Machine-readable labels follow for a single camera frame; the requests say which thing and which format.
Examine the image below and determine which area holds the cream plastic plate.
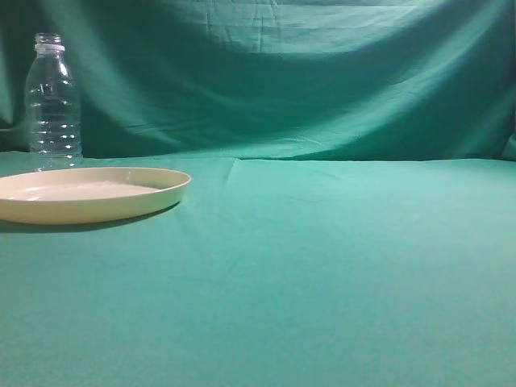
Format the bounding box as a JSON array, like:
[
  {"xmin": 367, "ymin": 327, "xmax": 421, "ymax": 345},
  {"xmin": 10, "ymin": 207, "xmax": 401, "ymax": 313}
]
[{"xmin": 1, "ymin": 167, "xmax": 191, "ymax": 225}]

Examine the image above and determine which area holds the green cloth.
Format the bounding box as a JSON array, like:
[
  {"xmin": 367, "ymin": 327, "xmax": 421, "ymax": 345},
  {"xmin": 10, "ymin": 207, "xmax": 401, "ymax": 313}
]
[{"xmin": 1, "ymin": 1, "xmax": 515, "ymax": 386}]

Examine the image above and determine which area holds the clear plastic bottle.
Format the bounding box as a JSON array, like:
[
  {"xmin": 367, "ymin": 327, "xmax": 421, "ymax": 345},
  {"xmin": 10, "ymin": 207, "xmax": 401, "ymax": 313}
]
[{"xmin": 25, "ymin": 33, "xmax": 82, "ymax": 172}]

